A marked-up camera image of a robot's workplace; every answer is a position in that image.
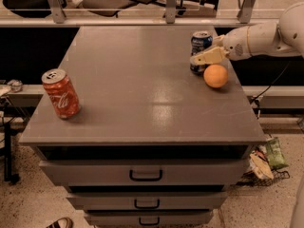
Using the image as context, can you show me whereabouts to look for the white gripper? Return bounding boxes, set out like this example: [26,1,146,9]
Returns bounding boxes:
[190,27,251,66]

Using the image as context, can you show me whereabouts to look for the blue pepsi can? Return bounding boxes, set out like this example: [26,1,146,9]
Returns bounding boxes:
[190,30,213,75]

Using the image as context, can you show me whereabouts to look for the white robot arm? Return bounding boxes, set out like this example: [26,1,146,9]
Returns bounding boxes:
[190,2,304,66]

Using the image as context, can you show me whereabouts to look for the red coca-cola can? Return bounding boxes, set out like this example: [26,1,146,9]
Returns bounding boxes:
[42,68,80,119]

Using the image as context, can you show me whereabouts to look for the orange fruit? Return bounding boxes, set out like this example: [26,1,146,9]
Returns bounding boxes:
[203,65,228,88]

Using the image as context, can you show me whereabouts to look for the grey drawer cabinet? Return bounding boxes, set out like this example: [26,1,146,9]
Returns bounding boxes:
[18,25,267,228]

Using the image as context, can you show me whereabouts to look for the brown office chair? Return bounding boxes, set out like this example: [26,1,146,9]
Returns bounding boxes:
[83,0,137,17]

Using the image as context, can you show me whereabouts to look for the green snack bag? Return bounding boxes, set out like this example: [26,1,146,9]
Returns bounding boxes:
[265,137,288,170]

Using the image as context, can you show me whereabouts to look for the middle grey drawer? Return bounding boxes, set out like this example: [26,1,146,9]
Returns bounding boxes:
[67,191,227,211]

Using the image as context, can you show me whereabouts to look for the grey drawer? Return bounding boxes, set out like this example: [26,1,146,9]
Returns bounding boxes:
[39,159,246,186]
[67,191,227,211]
[85,210,213,226]

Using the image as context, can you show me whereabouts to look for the top grey drawer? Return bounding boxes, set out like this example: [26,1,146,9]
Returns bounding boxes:
[39,159,246,186]

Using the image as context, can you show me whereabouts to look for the bottom grey drawer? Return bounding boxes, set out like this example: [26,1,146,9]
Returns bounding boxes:
[85,210,213,226]

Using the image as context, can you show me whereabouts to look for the black office chair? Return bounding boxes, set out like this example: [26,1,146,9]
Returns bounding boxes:
[1,0,68,19]

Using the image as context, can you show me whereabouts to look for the sandal on floor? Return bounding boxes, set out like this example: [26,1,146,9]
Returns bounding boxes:
[46,217,73,228]

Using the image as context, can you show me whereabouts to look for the black wire basket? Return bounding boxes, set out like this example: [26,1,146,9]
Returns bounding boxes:
[237,170,290,187]

